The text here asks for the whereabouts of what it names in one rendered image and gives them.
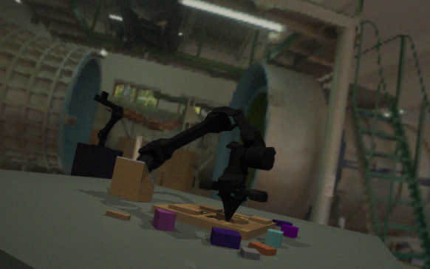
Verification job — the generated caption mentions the orange-brown flat bar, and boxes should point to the orange-brown flat bar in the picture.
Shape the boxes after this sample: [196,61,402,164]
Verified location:
[248,242,277,256]

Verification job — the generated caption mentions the small orange-brown bar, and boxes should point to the small orange-brown bar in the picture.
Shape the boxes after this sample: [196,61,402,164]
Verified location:
[106,210,131,220]

